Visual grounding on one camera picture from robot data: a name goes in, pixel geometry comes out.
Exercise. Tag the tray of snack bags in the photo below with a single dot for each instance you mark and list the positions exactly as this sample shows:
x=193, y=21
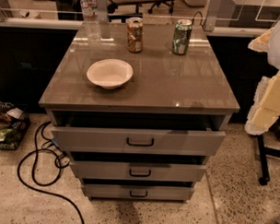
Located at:
x=14, y=123

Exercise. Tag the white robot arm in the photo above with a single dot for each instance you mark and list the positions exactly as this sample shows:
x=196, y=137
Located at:
x=266, y=105

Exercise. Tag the green soda can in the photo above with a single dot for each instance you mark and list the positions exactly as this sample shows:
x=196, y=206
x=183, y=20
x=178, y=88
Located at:
x=182, y=35

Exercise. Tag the white paper bowl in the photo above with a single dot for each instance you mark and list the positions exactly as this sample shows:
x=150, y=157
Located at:
x=110, y=73

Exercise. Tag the grey drawer cabinet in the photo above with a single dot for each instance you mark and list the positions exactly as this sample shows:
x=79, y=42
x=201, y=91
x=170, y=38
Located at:
x=162, y=82

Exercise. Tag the grey top drawer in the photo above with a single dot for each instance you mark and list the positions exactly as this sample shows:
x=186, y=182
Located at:
x=181, y=134

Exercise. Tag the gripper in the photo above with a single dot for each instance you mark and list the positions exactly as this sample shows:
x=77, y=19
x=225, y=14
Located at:
x=265, y=105

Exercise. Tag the black stand base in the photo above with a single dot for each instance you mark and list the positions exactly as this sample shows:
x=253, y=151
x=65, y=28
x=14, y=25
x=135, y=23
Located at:
x=264, y=152

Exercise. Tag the grey drawer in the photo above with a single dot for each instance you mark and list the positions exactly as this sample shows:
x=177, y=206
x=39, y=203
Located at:
x=144, y=167
x=181, y=134
x=135, y=189

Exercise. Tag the clear plastic water bottle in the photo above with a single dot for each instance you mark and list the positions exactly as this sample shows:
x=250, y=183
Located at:
x=90, y=17

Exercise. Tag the grey middle drawer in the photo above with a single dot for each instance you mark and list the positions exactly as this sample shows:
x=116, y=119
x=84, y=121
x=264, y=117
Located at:
x=144, y=167

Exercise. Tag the grey bottom drawer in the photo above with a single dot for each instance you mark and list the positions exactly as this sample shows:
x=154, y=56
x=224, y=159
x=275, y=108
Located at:
x=135, y=189

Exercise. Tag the orange soda can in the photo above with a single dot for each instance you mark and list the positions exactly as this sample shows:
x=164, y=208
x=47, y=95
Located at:
x=135, y=34

